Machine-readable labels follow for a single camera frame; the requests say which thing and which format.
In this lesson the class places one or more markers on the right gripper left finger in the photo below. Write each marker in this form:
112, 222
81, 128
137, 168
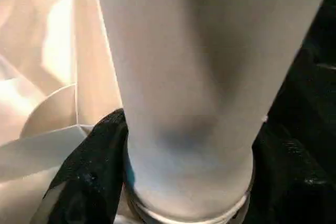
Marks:
89, 177

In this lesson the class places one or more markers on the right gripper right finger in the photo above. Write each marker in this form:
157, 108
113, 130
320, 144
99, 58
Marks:
294, 187

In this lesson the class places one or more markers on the white plastic table top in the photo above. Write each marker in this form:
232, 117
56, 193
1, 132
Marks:
31, 150

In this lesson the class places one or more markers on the white plastic table leg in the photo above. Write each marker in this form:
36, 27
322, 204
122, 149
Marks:
184, 77

